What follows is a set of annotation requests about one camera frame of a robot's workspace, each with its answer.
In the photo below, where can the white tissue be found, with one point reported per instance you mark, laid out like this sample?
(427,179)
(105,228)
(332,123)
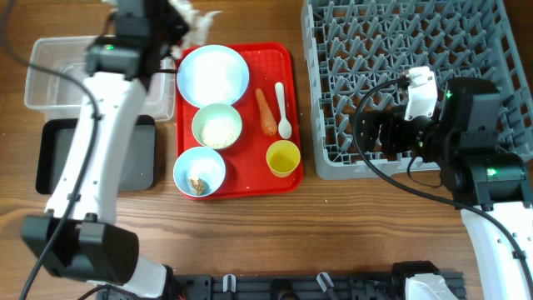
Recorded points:
(199,26)

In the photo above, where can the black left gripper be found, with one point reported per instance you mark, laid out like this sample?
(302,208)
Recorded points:
(178,20)

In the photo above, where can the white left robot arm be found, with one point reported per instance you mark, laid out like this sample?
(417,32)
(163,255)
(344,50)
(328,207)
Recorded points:
(77,237)

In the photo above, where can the orange carrot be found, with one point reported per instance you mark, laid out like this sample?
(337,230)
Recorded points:
(267,120)

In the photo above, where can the mint green bowl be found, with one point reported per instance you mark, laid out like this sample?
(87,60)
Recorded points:
(215,110)

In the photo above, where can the clear plastic bin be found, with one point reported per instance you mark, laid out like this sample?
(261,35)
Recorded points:
(58,99)

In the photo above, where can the white rice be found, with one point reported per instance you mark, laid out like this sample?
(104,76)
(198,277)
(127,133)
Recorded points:
(219,133)

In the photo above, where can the white plastic spoon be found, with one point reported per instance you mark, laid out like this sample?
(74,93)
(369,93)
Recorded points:
(284,126)

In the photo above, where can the black plastic bin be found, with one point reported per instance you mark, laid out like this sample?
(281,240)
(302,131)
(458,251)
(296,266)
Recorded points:
(138,172)

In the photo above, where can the grey dishwasher rack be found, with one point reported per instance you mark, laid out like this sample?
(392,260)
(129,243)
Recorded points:
(351,46)

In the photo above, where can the large light blue plate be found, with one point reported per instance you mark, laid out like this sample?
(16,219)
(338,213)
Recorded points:
(212,74)

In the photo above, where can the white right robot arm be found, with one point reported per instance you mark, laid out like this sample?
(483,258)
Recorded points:
(489,186)

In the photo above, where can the small light blue bowl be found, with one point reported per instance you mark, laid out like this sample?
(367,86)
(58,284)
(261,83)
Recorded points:
(204,163)

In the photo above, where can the red plastic tray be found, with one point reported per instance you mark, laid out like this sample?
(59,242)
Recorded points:
(247,171)

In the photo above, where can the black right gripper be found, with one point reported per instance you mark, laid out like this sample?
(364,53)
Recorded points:
(371,133)

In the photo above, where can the yellow plastic cup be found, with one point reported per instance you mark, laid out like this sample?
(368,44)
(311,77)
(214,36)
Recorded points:
(283,157)

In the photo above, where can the brown food scrap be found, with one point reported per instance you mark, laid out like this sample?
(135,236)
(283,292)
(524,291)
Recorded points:
(198,186)

